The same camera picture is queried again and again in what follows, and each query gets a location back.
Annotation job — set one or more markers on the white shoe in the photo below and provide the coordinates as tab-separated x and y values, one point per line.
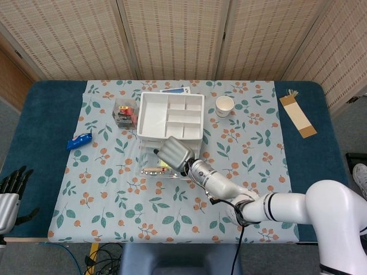
361	177

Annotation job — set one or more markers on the white plastic drawer organizer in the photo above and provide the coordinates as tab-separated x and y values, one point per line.
152	114

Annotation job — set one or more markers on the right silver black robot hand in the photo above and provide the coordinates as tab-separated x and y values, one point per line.
176	153

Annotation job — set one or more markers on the teal table cover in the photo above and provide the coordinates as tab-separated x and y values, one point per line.
43	129

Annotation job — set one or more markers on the blue and white card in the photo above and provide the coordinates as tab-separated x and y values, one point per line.
175	90

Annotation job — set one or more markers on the woven folding screen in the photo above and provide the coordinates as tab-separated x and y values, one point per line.
172	34

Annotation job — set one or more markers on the clear plastic storage box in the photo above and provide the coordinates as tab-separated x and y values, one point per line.
147	157

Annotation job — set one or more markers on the blue snack packet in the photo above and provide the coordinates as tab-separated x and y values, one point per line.
78	141

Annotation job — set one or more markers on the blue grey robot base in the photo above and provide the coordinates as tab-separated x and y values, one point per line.
172	257

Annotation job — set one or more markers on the white paper cup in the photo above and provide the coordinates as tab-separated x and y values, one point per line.
225	104

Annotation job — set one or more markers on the wooden door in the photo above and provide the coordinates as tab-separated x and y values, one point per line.
11	77

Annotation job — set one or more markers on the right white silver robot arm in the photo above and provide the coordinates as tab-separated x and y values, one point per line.
286	206

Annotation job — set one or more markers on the clear box with red contents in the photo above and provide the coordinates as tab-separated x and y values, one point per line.
126	114

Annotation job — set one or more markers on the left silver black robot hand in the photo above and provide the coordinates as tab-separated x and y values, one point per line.
8	200

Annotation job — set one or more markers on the brown and cream bookmark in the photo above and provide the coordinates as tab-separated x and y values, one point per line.
298	114

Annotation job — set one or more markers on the floral fruit print tablecloth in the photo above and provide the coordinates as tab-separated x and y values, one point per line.
114	200

